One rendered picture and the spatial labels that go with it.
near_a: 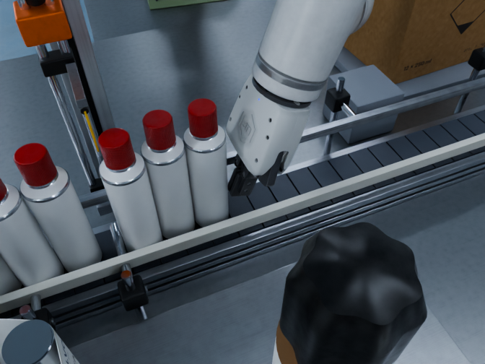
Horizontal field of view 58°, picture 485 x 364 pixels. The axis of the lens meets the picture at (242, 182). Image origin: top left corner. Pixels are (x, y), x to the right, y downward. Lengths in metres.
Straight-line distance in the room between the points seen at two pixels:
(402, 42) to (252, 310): 0.59
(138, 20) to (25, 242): 0.80
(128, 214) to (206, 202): 0.11
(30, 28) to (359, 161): 0.51
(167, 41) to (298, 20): 0.70
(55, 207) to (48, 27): 0.19
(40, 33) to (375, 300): 0.39
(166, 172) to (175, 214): 0.08
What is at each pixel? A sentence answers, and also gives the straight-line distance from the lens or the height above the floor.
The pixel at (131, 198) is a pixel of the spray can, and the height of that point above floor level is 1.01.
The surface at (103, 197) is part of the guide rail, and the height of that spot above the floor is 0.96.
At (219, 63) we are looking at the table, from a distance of 1.04.
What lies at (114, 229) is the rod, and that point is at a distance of 0.63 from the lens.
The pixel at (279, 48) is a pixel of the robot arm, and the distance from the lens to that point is 0.48.
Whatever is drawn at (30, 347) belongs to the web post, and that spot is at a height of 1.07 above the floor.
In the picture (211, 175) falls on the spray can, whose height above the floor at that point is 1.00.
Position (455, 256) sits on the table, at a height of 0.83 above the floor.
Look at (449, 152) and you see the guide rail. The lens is 0.77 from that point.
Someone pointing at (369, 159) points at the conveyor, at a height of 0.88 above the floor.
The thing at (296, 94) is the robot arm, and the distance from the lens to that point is 0.49.
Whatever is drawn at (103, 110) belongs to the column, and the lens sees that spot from 0.62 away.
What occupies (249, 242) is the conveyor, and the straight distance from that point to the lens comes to 0.63.
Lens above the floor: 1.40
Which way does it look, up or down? 48 degrees down
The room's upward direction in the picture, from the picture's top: straight up
